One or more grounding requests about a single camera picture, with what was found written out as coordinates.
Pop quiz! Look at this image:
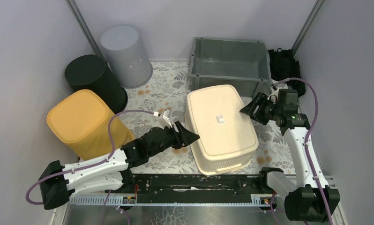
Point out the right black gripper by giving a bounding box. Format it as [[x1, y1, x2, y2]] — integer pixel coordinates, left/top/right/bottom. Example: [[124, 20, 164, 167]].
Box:
[[239, 92, 282, 126]]

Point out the cream perforated plastic basket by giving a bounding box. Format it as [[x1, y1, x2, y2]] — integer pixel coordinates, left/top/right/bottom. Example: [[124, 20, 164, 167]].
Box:
[[185, 84, 259, 176]]

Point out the grey plastic tray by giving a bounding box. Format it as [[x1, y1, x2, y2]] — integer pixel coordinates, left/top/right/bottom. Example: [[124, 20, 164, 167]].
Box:
[[188, 37, 272, 98]]

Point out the yellow perforated plastic basket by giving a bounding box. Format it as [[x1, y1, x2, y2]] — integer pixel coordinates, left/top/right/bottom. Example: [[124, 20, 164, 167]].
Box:
[[46, 89, 134, 161]]

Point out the large grey plastic bin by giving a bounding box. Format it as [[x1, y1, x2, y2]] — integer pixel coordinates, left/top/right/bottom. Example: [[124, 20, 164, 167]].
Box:
[[100, 25, 153, 89]]

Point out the black ribbed plastic bin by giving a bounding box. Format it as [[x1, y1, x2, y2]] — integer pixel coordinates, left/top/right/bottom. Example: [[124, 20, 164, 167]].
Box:
[[64, 54, 128, 114]]

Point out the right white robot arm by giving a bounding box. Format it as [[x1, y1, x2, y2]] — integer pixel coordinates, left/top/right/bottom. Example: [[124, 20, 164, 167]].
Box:
[[240, 89, 340, 223]]

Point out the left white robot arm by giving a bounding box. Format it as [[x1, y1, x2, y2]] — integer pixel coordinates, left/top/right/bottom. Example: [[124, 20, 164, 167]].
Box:
[[39, 121, 200, 210]]

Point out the floral patterned table mat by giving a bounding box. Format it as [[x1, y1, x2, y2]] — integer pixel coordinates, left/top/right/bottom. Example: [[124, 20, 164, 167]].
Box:
[[120, 62, 295, 175]]

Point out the black cloth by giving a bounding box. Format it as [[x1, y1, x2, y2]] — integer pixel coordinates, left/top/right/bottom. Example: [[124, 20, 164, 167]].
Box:
[[268, 48, 302, 81]]

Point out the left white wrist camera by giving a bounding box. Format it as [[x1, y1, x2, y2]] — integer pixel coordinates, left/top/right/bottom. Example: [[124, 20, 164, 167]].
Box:
[[153, 109, 172, 128]]

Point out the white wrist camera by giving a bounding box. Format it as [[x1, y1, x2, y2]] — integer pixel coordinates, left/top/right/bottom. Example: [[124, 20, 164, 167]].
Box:
[[153, 109, 172, 128], [267, 89, 280, 104]]

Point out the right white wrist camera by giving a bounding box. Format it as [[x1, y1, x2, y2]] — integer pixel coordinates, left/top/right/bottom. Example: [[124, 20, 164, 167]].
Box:
[[267, 89, 280, 104]]

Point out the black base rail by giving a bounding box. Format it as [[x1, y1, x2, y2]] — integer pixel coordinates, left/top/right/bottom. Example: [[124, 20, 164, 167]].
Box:
[[114, 174, 274, 199]]

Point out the aluminium cable duct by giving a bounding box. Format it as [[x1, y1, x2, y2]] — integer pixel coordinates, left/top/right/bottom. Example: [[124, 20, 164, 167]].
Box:
[[69, 194, 272, 208]]

